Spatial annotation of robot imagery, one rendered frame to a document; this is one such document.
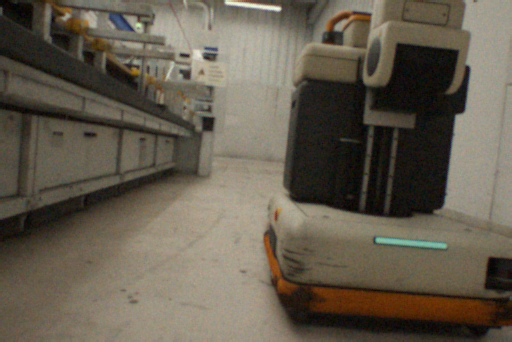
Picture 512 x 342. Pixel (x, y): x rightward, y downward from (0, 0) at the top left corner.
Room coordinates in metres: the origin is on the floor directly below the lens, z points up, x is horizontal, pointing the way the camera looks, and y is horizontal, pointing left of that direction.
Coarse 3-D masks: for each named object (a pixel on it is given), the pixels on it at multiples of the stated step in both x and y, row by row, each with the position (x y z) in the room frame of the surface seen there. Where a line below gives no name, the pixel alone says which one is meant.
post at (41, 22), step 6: (36, 6) 1.15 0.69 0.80; (42, 6) 1.15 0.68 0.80; (48, 6) 1.17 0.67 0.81; (36, 12) 1.15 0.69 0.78; (42, 12) 1.15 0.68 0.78; (48, 12) 1.17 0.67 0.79; (36, 18) 1.15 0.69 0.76; (42, 18) 1.15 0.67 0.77; (48, 18) 1.17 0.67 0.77; (36, 24) 1.15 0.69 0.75; (42, 24) 1.15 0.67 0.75; (48, 24) 1.17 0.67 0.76; (36, 30) 1.15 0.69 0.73; (42, 30) 1.15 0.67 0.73; (48, 30) 1.18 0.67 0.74
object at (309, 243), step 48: (288, 240) 0.96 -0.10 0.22; (336, 240) 0.94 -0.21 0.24; (384, 240) 0.94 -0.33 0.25; (432, 240) 0.96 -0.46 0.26; (480, 240) 0.98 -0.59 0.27; (288, 288) 0.94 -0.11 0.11; (336, 288) 0.95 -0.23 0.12; (384, 288) 0.95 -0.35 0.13; (432, 288) 0.96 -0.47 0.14; (480, 288) 0.96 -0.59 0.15
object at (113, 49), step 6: (84, 42) 1.69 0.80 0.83; (84, 48) 1.68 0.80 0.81; (90, 48) 1.69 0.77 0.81; (114, 48) 1.69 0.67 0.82; (120, 48) 1.70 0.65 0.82; (126, 48) 1.70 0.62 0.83; (132, 48) 1.70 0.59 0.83; (120, 54) 1.72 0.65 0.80; (126, 54) 1.71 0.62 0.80; (132, 54) 1.70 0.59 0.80; (138, 54) 1.70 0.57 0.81; (144, 54) 1.70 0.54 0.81; (150, 54) 1.70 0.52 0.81; (156, 54) 1.71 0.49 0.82; (162, 54) 1.71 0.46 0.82; (168, 54) 1.71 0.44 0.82; (174, 54) 1.71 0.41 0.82; (174, 60) 1.73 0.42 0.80
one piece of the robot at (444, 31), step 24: (384, 0) 1.03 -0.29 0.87; (408, 0) 1.02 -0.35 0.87; (432, 0) 1.02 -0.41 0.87; (456, 0) 1.02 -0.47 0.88; (384, 24) 1.01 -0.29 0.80; (408, 24) 0.98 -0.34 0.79; (432, 24) 1.03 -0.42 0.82; (456, 24) 1.03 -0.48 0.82; (384, 48) 0.99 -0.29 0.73; (456, 48) 0.99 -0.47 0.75; (384, 72) 0.99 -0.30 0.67; (456, 72) 1.00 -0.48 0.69
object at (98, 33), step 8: (56, 24) 1.43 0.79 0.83; (56, 32) 1.45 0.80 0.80; (64, 32) 1.44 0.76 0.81; (88, 32) 1.44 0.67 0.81; (96, 32) 1.45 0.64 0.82; (104, 32) 1.45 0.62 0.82; (112, 32) 1.45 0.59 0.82; (120, 32) 1.45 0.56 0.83; (128, 32) 1.45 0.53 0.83; (136, 32) 1.45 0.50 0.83; (120, 40) 1.48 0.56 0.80; (128, 40) 1.46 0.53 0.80; (136, 40) 1.46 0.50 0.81; (144, 40) 1.46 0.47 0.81; (152, 40) 1.46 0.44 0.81; (160, 40) 1.46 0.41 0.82
